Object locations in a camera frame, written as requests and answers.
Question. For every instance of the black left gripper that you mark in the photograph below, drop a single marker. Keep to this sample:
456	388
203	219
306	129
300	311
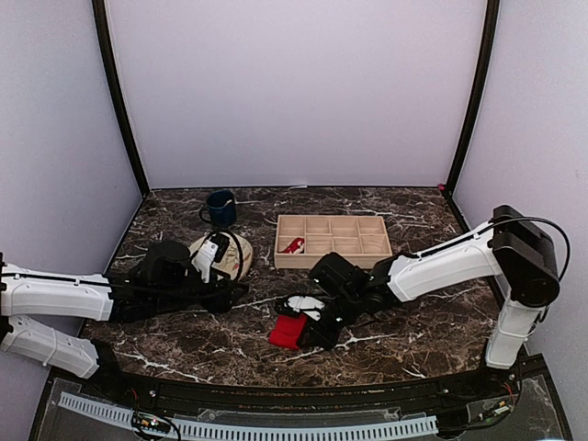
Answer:
219	301

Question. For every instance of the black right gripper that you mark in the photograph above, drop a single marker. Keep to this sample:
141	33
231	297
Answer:
320	336

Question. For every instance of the red sock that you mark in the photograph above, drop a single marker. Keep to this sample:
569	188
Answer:
287	331
296	246

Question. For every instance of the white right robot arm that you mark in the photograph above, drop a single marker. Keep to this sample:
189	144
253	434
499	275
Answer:
509	245

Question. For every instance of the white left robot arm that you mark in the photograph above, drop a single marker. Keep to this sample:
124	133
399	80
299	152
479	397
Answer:
27	293

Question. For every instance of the wooden compartment tray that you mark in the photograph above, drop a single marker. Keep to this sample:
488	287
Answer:
362	240

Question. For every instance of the cream plate with bird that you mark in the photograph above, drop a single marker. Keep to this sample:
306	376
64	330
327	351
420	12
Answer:
231	264

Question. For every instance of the dark blue mug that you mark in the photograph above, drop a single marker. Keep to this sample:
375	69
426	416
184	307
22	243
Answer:
219	209

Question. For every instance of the small circuit board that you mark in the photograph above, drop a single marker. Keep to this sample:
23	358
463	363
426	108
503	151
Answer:
149	424

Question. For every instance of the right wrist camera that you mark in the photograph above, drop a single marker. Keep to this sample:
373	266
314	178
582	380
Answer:
295	305

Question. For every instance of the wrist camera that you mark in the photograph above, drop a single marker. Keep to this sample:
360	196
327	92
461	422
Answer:
295	305
211	250

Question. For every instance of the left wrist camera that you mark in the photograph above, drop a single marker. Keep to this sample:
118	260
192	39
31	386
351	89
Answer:
211	250

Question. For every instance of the black front table rail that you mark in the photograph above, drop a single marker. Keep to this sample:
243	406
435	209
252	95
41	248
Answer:
356	377

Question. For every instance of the white slotted cable duct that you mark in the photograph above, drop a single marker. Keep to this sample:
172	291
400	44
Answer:
225	425

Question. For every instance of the left black frame post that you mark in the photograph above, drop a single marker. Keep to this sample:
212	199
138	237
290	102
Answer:
107	53

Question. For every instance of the black frame post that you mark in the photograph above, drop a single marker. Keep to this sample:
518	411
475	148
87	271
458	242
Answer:
107	53
475	96

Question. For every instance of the right black frame post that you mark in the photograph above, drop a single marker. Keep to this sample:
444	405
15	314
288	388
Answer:
475	96

